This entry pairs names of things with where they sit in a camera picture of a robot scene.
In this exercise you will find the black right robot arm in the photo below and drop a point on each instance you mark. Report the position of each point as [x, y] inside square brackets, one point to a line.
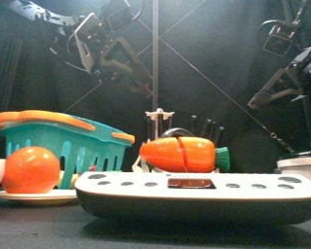
[302, 11]

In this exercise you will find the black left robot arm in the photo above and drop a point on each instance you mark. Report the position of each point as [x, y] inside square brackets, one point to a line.
[35, 13]

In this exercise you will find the black round toy utensil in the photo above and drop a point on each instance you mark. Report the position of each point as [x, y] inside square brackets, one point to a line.
[176, 131]

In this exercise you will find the orange toy carrot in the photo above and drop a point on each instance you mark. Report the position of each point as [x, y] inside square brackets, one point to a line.
[167, 154]

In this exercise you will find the orange toy egg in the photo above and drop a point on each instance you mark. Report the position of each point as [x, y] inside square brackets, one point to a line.
[30, 170]

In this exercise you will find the white kitchen scale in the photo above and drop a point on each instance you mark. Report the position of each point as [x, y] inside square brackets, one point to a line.
[192, 197]

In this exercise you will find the grey vertical frame pole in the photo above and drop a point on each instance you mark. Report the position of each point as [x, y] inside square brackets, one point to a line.
[154, 48]

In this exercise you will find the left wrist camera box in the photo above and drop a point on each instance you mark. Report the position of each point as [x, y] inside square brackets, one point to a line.
[118, 17]

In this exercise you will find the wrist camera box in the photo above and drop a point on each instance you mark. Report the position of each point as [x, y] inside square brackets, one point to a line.
[118, 17]
[276, 42]

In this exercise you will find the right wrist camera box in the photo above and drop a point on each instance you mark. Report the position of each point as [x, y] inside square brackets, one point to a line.
[276, 42]

